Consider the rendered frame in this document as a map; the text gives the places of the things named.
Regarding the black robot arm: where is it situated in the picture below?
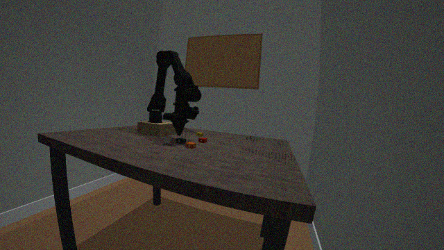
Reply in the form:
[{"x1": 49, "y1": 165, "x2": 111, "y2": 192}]
[{"x1": 147, "y1": 50, "x2": 201, "y2": 123}]

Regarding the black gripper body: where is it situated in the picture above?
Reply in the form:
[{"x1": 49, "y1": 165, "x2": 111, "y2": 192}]
[{"x1": 162, "y1": 101, "x2": 192, "y2": 121}]

